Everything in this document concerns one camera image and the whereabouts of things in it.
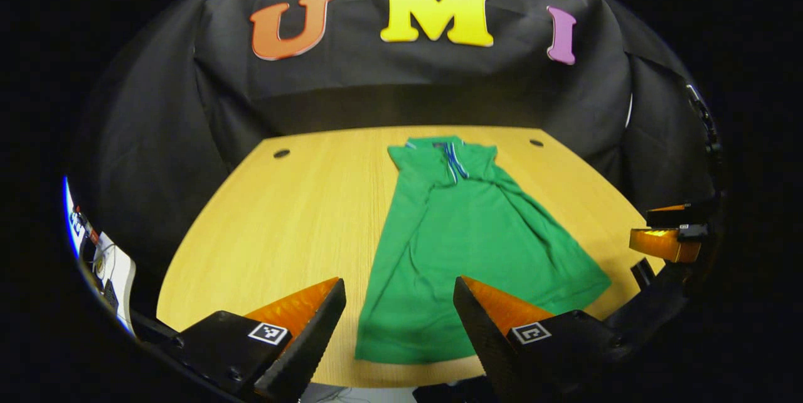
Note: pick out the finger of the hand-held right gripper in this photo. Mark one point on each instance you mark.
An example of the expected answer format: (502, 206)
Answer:
(665, 245)
(680, 214)

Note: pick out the black backdrop cloth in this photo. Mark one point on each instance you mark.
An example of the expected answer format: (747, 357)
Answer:
(376, 76)

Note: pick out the computer screen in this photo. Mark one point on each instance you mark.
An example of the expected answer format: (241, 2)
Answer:
(74, 214)

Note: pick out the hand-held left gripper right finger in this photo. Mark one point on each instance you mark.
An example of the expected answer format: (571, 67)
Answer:
(483, 340)

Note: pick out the green T-shirt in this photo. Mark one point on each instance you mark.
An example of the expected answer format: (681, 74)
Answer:
(464, 233)

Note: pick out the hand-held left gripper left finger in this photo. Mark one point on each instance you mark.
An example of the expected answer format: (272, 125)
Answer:
(310, 346)

